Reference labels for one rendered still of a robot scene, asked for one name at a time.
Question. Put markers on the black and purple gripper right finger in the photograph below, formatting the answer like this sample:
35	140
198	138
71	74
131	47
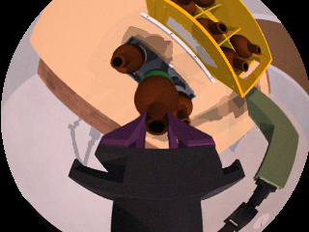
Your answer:
186	135

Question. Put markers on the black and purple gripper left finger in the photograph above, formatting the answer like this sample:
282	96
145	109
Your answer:
127	135

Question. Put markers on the yellow bottle crate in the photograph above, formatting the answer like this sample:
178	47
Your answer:
239	22

